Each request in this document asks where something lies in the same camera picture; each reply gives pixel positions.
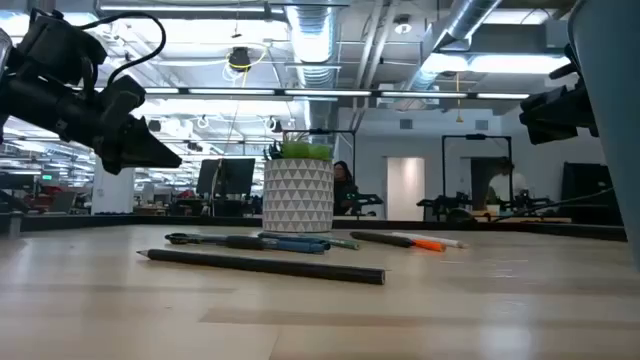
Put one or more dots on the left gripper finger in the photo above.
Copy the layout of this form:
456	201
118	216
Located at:
150	150

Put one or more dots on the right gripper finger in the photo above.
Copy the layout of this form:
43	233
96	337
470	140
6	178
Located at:
555	135
542	112

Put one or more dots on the black grip clear-barrel pen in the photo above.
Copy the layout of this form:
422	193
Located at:
245	243

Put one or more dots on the white pencil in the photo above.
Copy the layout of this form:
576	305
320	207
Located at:
450	242

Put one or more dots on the dark slim pen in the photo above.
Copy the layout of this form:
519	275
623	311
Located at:
280	235

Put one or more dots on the black pencil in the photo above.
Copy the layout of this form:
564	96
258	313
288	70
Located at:
260	265

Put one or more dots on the blue pen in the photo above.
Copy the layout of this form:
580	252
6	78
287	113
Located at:
295	246

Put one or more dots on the matte black pen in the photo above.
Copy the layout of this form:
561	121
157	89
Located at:
380	239

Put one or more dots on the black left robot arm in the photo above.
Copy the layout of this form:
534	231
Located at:
45	107

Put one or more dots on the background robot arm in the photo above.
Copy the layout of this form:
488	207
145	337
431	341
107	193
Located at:
365	199

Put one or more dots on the teal plastic bin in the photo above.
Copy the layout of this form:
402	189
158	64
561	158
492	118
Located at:
615	100

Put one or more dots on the white column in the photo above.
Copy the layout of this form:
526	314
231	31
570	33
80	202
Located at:
112	195

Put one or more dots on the black cabinet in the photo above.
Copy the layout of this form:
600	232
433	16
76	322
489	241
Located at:
585	190

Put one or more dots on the person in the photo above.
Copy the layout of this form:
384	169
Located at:
505	187
344	187

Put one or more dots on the black computer monitor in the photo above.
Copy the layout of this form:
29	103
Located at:
230	175

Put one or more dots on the black ceiling device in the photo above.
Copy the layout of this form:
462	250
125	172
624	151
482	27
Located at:
240	57

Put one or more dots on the background robot arms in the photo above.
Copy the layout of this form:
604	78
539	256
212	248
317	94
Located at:
440	202

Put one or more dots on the succulent in triangle-pattern pot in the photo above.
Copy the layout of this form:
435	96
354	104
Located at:
297	195

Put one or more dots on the white door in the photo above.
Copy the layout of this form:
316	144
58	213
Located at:
405	190

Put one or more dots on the overhead light bar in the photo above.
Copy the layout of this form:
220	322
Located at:
325	93

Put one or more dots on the black table frame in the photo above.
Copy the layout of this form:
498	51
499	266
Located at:
150	221

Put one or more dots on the slanted silver air duct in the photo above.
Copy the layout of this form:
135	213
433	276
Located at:
465	15

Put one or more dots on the round silver air duct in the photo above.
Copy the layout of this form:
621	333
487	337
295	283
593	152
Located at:
312	35

